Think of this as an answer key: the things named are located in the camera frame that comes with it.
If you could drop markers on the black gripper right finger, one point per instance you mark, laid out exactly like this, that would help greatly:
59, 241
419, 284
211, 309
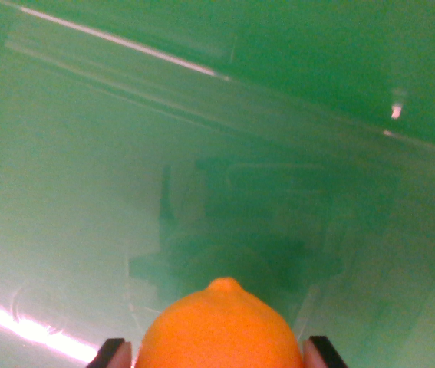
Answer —
322, 354

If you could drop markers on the green plastic bin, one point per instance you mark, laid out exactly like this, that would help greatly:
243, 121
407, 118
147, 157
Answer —
86, 172

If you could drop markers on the yellow lemon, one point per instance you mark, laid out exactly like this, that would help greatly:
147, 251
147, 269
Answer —
221, 329

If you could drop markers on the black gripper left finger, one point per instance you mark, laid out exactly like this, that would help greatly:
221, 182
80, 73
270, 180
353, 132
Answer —
111, 354

